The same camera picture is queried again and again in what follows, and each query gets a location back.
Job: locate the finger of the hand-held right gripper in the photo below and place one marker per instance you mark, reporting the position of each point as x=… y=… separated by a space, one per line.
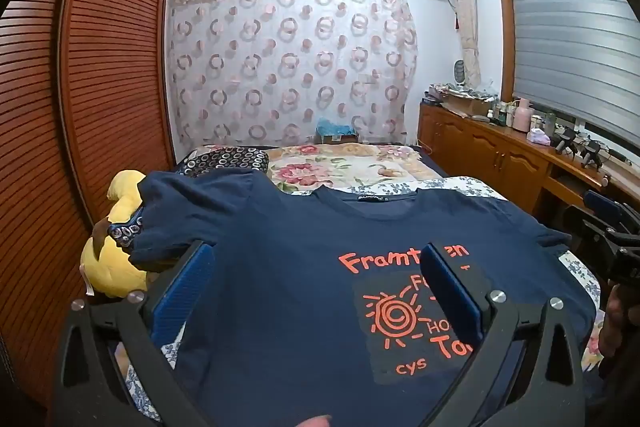
x=602 y=203

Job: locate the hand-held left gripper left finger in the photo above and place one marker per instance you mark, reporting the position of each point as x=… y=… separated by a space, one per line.
x=184 y=289

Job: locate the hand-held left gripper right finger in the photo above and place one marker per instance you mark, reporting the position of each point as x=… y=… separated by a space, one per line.
x=456 y=304

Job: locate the navy t-shirt with orange print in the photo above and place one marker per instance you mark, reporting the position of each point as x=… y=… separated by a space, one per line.
x=280 y=257

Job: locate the person's right hand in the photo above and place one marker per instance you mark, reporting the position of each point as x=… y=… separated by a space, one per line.
x=609 y=317

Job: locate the person's left hand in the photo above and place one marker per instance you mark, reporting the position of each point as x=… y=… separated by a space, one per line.
x=315 y=422

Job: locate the black hand-held device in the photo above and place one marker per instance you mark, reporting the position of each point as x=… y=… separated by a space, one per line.
x=566 y=141
x=593 y=153

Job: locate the yellow plush toy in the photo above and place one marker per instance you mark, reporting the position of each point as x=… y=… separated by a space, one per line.
x=110 y=274

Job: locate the lilac cloth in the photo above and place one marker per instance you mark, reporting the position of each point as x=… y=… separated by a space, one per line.
x=539 y=137

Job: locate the blue and white floral bedsheet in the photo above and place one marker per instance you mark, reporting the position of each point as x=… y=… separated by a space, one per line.
x=470 y=187

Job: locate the pink bottle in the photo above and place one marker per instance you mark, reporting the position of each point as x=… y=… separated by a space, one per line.
x=522 y=114

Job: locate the wooden sideboard cabinet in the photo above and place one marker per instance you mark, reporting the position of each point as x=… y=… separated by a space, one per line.
x=480 y=147

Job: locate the dark circle-patterned pillow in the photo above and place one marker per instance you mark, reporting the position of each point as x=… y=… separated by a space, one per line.
x=225 y=159

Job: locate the dark blue bed cover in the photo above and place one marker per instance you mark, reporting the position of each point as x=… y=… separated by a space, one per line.
x=431 y=162

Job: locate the open cardboard box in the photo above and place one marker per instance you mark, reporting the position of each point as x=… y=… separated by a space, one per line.
x=467 y=104

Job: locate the cream floral quilt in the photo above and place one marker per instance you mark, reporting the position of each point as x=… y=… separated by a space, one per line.
x=320 y=169

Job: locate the small grey fan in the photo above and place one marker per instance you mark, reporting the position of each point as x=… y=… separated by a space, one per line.
x=458 y=71

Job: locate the small box with blue cloth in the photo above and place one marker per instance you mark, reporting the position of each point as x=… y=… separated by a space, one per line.
x=336 y=131

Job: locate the wooden louvered wardrobe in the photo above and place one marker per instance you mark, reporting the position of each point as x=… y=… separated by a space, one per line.
x=100 y=82

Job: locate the sheer curtain with pink circles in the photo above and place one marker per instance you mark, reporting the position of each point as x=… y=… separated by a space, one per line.
x=280 y=72

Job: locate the beige tied window curtain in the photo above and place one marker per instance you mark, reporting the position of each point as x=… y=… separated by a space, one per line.
x=467 y=7

